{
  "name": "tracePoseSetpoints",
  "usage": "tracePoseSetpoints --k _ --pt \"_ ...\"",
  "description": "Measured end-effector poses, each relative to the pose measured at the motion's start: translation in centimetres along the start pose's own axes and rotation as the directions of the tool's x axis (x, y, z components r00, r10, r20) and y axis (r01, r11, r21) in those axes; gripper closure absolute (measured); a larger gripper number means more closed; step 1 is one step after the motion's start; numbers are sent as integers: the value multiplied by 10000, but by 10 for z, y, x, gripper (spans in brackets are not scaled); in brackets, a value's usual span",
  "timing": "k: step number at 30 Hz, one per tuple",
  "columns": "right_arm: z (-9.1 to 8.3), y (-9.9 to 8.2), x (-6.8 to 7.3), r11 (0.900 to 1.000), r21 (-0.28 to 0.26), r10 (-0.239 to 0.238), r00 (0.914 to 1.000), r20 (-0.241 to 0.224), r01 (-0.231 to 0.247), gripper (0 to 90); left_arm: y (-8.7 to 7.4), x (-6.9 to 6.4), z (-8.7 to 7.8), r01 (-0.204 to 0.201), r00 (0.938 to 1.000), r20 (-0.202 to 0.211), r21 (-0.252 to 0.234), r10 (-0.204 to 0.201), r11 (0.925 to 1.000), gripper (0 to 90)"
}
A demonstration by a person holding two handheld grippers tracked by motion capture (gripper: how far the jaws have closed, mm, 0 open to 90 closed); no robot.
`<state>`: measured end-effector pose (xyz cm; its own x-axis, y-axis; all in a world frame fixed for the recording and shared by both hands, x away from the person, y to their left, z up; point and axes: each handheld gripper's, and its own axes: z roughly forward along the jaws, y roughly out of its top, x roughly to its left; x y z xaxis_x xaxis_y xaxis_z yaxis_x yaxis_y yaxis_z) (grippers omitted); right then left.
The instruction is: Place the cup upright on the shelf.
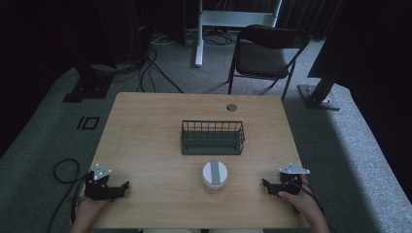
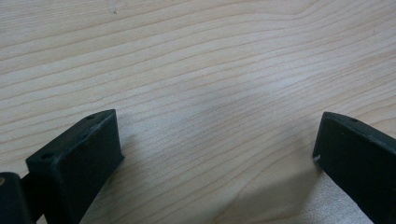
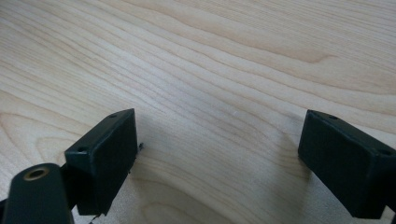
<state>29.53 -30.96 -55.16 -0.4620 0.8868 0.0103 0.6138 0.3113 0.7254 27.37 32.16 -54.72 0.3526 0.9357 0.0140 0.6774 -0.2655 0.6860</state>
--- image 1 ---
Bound black folding chair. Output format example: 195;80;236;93
226;24;311;102

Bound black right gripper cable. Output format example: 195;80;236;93
290;179;326;217

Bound person's left hand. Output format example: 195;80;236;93
75;196;111;224

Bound black stand with dark panel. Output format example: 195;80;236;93
296;32;345;112

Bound dark wire basket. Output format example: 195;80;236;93
180;119;246;156

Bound white jar with grey-striped lid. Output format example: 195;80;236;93
201;159;229;195

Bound black floor cables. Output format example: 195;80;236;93
135;45;185;95

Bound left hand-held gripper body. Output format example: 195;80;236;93
84;163;121;202

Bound person's right hand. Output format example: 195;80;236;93
277;174;315;219

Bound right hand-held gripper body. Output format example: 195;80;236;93
275;162;311;197

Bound white desk frame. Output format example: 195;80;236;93
194;0;283;68

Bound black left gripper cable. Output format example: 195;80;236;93
46;157;90;233

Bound black stand with base plate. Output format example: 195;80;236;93
62;62;115;104

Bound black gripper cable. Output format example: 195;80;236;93
46;157;90;233
290;179;326;217

